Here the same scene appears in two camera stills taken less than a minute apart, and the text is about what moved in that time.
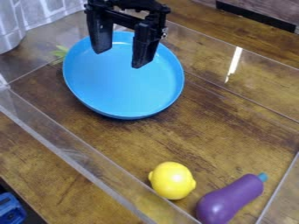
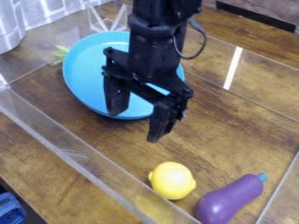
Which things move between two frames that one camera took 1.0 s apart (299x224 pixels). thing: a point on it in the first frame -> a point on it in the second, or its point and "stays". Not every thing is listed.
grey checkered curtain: (22, 15) stays
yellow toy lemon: (173, 180) stays
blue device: (12, 212) stays
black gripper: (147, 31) -> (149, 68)
